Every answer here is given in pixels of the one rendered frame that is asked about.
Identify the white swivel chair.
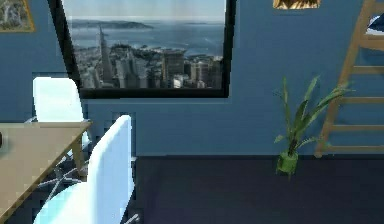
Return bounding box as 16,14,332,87
32,114,141,224
25,76,92,203

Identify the black framed window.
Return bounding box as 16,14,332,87
47,0,238,100

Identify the green potted house plant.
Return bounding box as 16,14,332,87
273,75,355,177

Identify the gold framed brown picture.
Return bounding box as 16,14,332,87
272,0,322,10

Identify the wooden bunk bed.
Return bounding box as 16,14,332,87
314,0,384,159

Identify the light wooden table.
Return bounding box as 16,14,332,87
0,120,94,224

